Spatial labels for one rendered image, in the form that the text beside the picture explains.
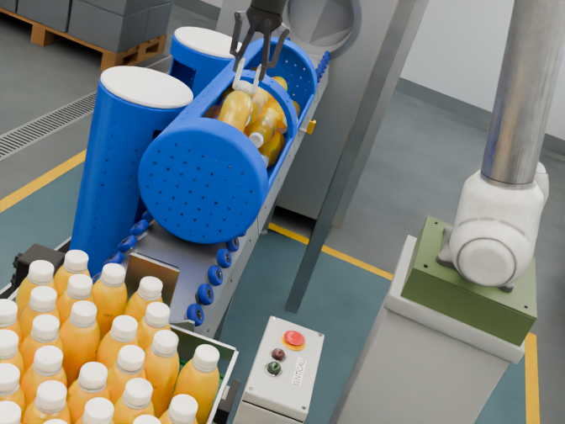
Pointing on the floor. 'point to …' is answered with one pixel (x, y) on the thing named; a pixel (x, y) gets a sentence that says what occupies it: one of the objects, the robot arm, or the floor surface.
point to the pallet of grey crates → (98, 25)
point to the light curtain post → (382, 67)
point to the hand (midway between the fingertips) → (247, 76)
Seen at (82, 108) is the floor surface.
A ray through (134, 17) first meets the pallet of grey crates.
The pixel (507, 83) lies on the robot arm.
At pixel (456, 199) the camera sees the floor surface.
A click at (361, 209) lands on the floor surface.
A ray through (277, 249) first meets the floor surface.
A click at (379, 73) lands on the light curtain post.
